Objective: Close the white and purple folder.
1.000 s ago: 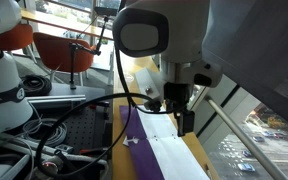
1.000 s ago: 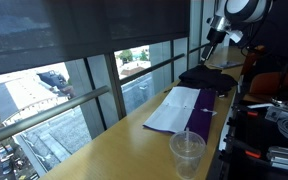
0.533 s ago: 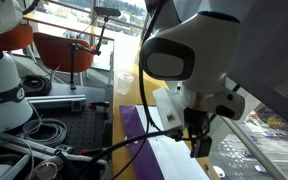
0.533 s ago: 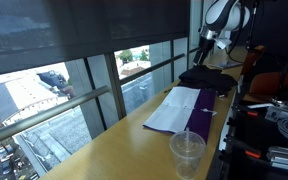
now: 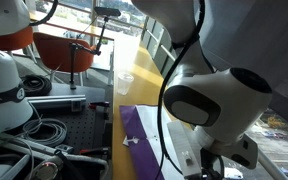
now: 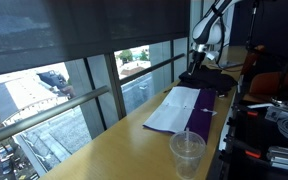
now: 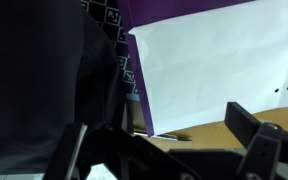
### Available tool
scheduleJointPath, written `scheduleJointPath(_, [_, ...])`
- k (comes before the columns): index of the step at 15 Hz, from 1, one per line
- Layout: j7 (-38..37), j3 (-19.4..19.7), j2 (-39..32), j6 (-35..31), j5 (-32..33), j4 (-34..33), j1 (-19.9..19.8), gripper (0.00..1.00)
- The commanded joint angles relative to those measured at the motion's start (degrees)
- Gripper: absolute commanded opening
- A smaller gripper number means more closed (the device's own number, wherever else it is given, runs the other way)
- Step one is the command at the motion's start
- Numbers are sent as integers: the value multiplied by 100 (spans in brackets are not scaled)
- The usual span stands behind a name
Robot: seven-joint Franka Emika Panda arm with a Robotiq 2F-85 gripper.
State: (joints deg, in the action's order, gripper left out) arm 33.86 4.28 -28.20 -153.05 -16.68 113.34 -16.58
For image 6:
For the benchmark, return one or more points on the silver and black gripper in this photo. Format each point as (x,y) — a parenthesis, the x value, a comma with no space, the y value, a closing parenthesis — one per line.
(198,55)

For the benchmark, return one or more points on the white and purple folder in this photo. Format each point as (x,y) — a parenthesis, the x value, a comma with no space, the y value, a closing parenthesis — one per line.
(175,110)

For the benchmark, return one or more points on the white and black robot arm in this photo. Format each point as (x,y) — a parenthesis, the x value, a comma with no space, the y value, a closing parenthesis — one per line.
(209,28)

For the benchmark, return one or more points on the black cloth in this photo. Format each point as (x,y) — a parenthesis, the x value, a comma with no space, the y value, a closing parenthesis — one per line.
(209,80)

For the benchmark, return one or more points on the medium metal handrail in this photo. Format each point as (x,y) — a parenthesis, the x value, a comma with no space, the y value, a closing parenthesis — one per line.
(150,68)

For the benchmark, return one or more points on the small orange chair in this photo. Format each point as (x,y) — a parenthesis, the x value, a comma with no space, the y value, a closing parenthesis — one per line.
(252,60)

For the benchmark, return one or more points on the small black clamp orange tag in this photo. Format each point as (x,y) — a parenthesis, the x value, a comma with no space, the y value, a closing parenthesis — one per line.
(245,110)

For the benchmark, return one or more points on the black tripod pole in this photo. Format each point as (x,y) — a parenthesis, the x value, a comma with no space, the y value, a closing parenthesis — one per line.
(251,23)

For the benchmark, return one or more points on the large orange chair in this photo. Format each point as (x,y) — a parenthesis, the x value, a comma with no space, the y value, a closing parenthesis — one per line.
(267,83)

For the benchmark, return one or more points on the clear plastic cup with lid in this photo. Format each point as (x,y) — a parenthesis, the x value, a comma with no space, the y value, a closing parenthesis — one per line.
(187,156)

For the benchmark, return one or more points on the large black clamp orange tag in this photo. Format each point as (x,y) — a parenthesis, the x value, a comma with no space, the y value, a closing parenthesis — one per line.
(244,148)

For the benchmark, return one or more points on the grey power strip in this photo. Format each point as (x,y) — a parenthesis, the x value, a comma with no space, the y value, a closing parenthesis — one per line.
(277,114)

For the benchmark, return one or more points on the dark roller window blind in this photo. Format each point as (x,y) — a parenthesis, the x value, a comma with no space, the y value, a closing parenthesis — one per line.
(84,30)

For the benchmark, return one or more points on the silver metal rails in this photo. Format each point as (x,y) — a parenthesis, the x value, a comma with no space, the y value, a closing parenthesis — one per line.
(285,159)

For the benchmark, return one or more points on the long metal handrail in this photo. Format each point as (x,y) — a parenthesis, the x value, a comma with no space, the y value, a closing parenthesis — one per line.
(47,113)

